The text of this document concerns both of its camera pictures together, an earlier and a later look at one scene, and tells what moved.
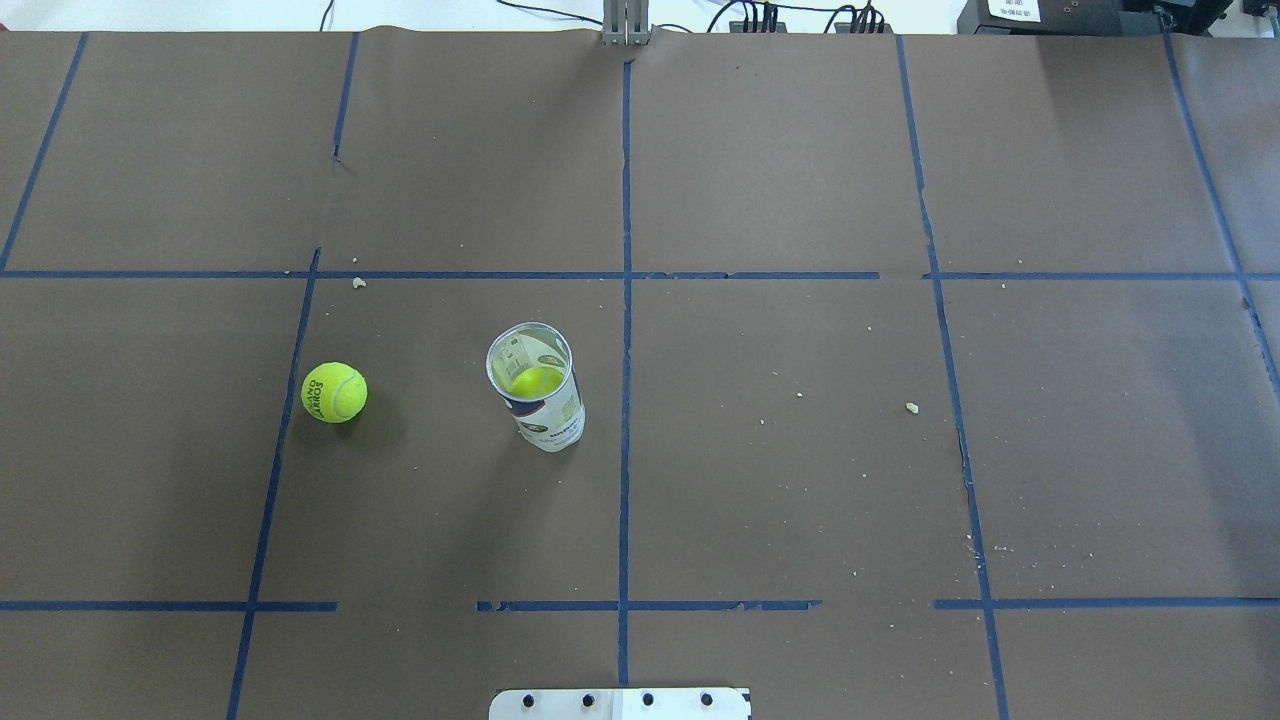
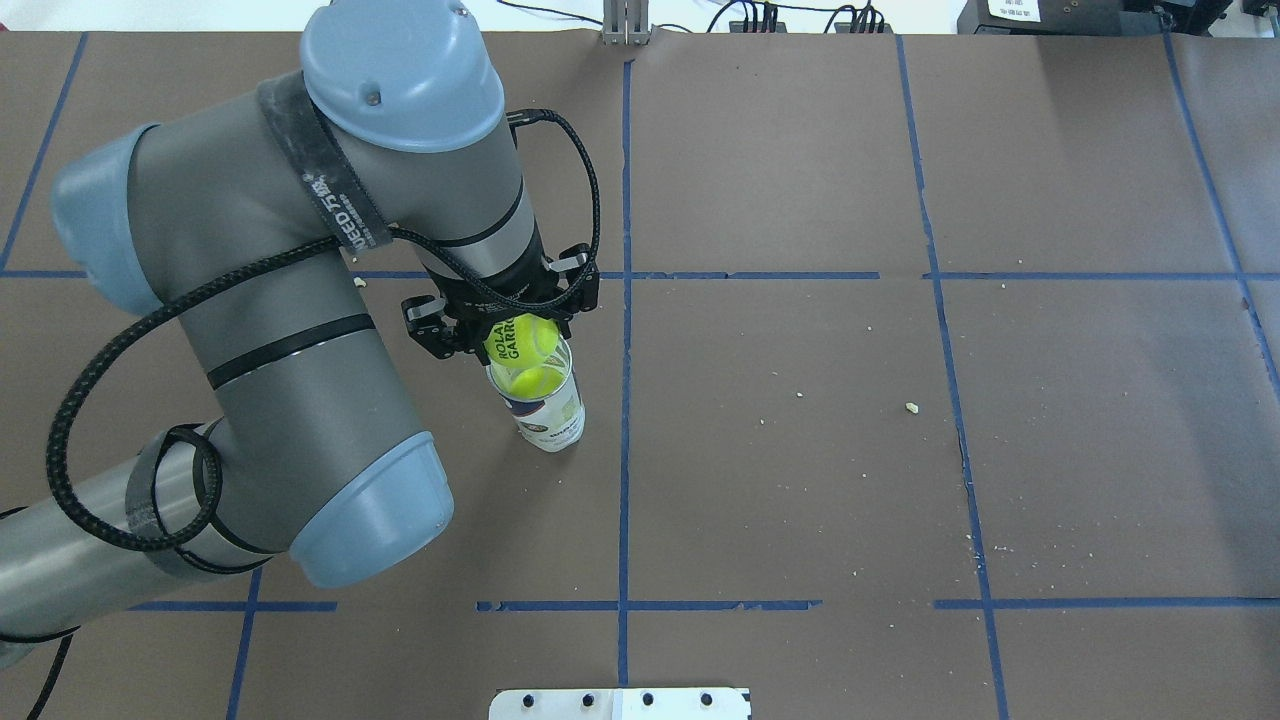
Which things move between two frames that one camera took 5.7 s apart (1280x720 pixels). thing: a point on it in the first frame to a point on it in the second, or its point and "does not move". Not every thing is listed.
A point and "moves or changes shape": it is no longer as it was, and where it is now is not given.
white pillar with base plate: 679,703 does not move
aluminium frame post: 626,23 does not move
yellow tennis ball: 335,392 moves or changes shape
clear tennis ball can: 530,366 does not move
